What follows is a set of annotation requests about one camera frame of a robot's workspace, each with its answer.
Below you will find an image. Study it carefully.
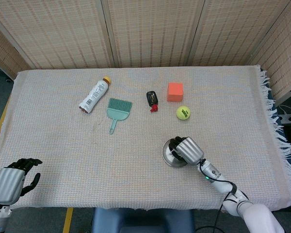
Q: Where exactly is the right silver-black robot hand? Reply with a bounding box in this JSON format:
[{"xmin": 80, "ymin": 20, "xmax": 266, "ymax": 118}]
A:
[{"xmin": 166, "ymin": 136, "xmax": 205, "ymax": 166}]

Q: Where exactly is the left silver-black robot hand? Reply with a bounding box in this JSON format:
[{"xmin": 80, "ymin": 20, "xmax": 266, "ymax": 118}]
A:
[{"xmin": 0, "ymin": 158, "xmax": 43, "ymax": 205}]

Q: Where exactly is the silver metal plate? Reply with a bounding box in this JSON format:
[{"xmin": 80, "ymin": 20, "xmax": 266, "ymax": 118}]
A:
[{"xmin": 162, "ymin": 139, "xmax": 188, "ymax": 168}]

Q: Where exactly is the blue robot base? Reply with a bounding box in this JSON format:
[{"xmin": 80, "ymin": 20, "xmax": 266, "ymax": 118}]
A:
[{"xmin": 91, "ymin": 207, "xmax": 196, "ymax": 233}]

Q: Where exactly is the yellow tennis ball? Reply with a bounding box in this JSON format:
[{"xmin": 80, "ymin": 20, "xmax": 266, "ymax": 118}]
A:
[{"xmin": 176, "ymin": 105, "xmax": 191, "ymax": 120}]

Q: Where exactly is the orange cube block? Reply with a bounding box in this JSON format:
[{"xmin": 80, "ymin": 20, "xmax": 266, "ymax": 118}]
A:
[{"xmin": 166, "ymin": 82, "xmax": 184, "ymax": 102}]

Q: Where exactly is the black bottle with red cap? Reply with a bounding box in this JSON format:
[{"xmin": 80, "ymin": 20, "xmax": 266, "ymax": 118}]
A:
[{"xmin": 146, "ymin": 91, "xmax": 159, "ymax": 113}]

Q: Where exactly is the teal plastic hand brush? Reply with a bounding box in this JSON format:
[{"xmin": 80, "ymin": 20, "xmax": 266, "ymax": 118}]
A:
[{"xmin": 106, "ymin": 98, "xmax": 133, "ymax": 134}]

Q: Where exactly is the beige waffle-weave tablecloth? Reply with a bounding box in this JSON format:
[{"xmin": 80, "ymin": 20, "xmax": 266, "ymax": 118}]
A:
[{"xmin": 0, "ymin": 64, "xmax": 291, "ymax": 212}]

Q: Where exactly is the white-label bottle with yellow cap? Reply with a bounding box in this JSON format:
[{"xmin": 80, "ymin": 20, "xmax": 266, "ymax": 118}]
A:
[{"xmin": 78, "ymin": 76, "xmax": 112, "ymax": 114}]

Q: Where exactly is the woven bamboo folding screen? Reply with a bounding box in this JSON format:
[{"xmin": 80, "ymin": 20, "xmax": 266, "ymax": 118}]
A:
[{"xmin": 0, "ymin": 0, "xmax": 291, "ymax": 105}]

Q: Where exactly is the black cable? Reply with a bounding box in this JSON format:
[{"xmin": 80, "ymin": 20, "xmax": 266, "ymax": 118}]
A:
[{"xmin": 199, "ymin": 159, "xmax": 238, "ymax": 233}]

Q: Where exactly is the white metal bracket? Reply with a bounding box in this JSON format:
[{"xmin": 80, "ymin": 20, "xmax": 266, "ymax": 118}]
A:
[{"xmin": 277, "ymin": 113, "xmax": 291, "ymax": 125}]

